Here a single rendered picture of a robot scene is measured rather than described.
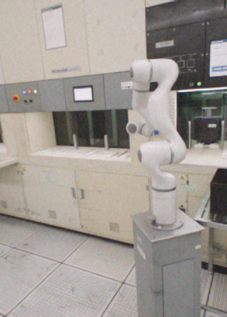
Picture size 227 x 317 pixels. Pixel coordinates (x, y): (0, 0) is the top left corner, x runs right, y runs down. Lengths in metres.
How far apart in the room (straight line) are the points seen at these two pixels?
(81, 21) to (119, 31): 0.34
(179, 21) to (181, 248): 1.40
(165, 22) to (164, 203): 1.23
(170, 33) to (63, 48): 0.91
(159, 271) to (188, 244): 0.19
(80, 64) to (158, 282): 1.69
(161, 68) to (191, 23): 0.72
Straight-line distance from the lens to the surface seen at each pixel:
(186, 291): 1.51
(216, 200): 1.46
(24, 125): 2.77
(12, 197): 3.23
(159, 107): 1.22
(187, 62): 1.90
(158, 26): 1.99
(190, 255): 1.39
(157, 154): 1.18
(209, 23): 1.91
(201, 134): 2.44
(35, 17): 2.59
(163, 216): 1.31
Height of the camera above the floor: 1.43
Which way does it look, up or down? 15 degrees down
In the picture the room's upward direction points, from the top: 4 degrees counter-clockwise
